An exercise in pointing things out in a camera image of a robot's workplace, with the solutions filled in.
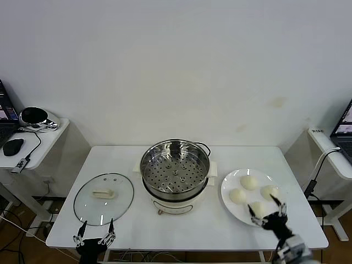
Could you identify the round white plate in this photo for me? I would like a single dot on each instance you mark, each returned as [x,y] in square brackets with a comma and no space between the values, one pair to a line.
[233,211]

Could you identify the white side table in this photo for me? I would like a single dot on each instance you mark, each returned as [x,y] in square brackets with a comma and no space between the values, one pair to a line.
[324,143]
[55,137]

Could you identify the white electric cooker base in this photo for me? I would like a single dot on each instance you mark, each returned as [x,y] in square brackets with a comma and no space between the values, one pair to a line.
[176,204]

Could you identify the grey usb hub adapter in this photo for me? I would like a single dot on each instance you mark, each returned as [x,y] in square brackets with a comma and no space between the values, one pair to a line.
[19,165]

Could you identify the round glass pot lid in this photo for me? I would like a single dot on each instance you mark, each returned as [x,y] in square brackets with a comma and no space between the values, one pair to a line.
[121,192]

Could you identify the white main table frame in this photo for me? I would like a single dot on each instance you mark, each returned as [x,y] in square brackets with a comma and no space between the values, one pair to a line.
[106,257]

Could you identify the black open laptop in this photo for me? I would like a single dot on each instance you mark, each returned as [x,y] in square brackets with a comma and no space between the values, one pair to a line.
[5,129]
[343,137]

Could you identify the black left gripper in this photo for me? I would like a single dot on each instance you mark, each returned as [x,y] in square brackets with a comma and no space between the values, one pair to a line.
[90,244]

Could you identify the perforated steel steamer basket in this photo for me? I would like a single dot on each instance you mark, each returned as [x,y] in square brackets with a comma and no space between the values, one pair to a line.
[152,176]

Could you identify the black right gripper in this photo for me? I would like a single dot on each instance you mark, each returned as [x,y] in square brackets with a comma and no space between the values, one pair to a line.
[275,223]

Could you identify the black computer mouse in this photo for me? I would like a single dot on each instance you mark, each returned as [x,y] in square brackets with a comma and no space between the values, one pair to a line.
[12,147]

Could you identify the white steamed baozi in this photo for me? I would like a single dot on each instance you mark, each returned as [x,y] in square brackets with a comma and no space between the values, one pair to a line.
[265,191]
[248,182]
[259,210]
[237,195]

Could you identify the small printed table label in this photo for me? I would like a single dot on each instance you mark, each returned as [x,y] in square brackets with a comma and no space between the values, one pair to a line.
[318,131]

